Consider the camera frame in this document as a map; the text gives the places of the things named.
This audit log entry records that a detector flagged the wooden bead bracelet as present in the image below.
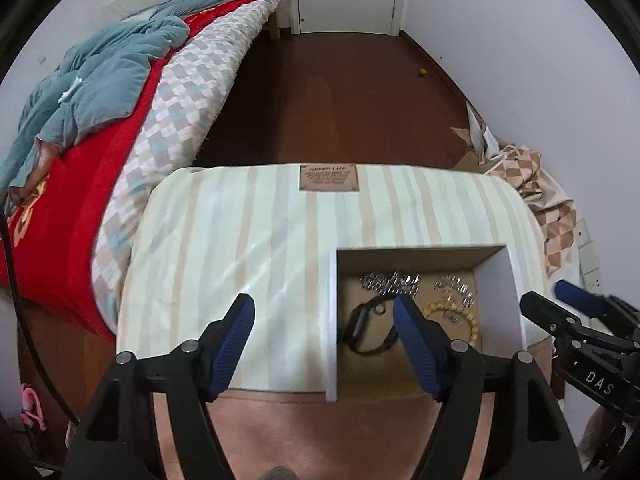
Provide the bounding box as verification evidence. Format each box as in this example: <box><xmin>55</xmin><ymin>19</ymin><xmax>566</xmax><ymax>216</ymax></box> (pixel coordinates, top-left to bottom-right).
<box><xmin>422</xmin><ymin>298</ymin><xmax>483</xmax><ymax>346</ymax></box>

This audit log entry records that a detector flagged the silver chain necklace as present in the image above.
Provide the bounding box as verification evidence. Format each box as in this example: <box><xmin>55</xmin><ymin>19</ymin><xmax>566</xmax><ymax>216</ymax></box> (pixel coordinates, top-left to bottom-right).
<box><xmin>358</xmin><ymin>270</ymin><xmax>421</xmax><ymax>295</ymax></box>

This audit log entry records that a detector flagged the black smart watch band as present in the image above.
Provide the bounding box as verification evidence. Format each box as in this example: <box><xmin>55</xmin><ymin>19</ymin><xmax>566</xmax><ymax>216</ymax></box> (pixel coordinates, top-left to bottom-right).
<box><xmin>342</xmin><ymin>292</ymin><xmax>398</xmax><ymax>356</ymax></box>

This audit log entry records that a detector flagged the white power strip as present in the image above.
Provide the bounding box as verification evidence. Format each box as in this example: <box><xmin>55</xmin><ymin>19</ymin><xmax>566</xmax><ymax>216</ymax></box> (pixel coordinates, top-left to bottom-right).
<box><xmin>575</xmin><ymin>218</ymin><xmax>603</xmax><ymax>294</ymax></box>

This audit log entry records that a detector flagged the white cardboard box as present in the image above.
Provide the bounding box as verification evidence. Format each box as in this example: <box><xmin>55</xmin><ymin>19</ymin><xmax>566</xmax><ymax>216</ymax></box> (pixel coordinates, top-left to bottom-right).
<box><xmin>326</xmin><ymin>246</ymin><xmax>527</xmax><ymax>402</ymax></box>

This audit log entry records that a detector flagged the pink slipper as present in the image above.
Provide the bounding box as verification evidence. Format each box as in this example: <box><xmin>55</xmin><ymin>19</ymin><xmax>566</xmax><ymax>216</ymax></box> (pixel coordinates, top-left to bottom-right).
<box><xmin>21</xmin><ymin>384</ymin><xmax>47</xmax><ymax>432</ymax></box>

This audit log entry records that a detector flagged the red bed blanket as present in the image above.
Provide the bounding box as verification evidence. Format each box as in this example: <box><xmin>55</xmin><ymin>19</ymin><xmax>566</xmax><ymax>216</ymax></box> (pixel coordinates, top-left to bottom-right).
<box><xmin>0</xmin><ymin>0</ymin><xmax>237</xmax><ymax>344</ymax></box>

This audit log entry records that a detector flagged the pink and striped table cloth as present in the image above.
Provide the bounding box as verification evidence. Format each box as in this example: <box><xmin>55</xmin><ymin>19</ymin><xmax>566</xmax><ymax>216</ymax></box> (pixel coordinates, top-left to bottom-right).
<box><xmin>117</xmin><ymin>165</ymin><xmax>549</xmax><ymax>479</ymax></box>

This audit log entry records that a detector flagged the teal blue quilt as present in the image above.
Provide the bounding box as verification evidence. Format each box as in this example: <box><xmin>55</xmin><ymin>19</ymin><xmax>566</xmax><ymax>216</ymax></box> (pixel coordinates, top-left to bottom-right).
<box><xmin>1</xmin><ymin>0</ymin><xmax>231</xmax><ymax>210</ymax></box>

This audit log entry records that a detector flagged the white tag on quilt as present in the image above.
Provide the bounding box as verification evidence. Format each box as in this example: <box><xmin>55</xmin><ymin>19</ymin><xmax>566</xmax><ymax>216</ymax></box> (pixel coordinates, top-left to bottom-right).
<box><xmin>58</xmin><ymin>77</ymin><xmax>82</xmax><ymax>104</ymax></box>

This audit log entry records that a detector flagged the checkered pink grey bedsheet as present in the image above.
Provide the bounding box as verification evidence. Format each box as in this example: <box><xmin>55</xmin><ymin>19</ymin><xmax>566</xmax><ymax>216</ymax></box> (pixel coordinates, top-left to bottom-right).
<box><xmin>91</xmin><ymin>0</ymin><xmax>280</xmax><ymax>336</ymax></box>

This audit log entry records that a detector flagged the black cable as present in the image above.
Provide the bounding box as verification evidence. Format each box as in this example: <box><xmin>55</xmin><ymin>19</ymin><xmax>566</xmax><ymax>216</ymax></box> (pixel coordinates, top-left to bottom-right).
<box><xmin>0</xmin><ymin>209</ymin><xmax>82</xmax><ymax>426</ymax></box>

